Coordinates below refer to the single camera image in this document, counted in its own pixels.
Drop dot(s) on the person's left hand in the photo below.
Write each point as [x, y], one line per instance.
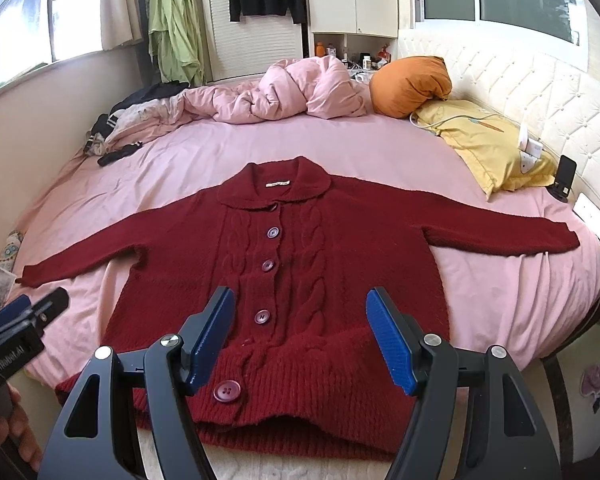
[11, 430]

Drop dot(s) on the yellow pillow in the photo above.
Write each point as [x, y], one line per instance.
[485, 135]

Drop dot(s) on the white wardrobe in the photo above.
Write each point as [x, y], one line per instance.
[252, 45]

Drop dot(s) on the white curtain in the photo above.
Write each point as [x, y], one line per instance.
[112, 0]

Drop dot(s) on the pink duvet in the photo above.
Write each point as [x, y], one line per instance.
[290, 92]

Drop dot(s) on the white tablet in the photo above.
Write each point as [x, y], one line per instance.
[592, 216]

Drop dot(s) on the black phone on stand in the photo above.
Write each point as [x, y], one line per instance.
[565, 175]

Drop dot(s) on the green hanging garment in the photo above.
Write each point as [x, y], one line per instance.
[175, 25]

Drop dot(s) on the dark red knit cardigan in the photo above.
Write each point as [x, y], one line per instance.
[300, 270]

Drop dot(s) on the white power adapter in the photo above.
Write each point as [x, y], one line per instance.
[529, 144]

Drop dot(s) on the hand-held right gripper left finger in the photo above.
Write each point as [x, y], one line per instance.
[211, 331]

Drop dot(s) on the pink bed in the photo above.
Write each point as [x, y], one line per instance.
[300, 160]

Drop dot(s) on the orange bottle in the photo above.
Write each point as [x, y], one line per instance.
[319, 50]

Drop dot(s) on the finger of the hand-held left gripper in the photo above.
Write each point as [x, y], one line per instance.
[10, 310]

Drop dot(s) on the pile of dark clothes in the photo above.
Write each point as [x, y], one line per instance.
[130, 115]

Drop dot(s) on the orange pillow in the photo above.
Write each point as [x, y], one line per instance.
[410, 85]

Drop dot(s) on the white padded headboard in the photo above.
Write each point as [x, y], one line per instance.
[530, 90]

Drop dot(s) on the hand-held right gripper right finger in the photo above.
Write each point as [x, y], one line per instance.
[391, 340]

